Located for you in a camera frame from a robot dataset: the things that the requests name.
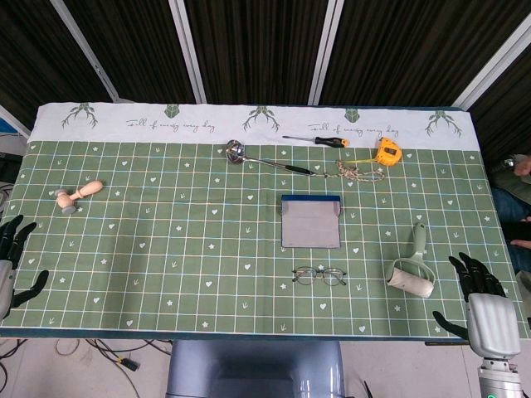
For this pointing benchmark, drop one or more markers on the blue-grey robot torso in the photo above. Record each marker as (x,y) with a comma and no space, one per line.
(257,369)

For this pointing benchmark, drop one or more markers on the black orange screwdriver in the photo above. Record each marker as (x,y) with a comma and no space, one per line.
(327,141)

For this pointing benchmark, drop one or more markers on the yellow tape measure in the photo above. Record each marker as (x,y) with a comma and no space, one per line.
(388,152)

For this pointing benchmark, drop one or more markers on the green checked tablecloth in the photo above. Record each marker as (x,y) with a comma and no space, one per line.
(166,232)

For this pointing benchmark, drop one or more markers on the white partition post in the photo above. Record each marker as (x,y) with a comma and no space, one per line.
(187,49)
(85,49)
(493,66)
(325,49)

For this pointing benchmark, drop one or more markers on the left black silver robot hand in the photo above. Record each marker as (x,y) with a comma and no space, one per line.
(5,278)

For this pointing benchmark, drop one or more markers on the green lint roller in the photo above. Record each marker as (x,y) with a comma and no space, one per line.
(410,282)

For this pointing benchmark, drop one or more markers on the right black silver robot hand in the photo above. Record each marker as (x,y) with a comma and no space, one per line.
(493,323)

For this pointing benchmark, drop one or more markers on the seated person in jeans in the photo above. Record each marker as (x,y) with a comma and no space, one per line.
(508,199)

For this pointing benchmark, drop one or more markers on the small wooden mallet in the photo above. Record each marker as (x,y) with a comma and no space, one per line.
(66,201)

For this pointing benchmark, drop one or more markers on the black rimmed eyeglasses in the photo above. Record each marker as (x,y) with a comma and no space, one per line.
(320,271)

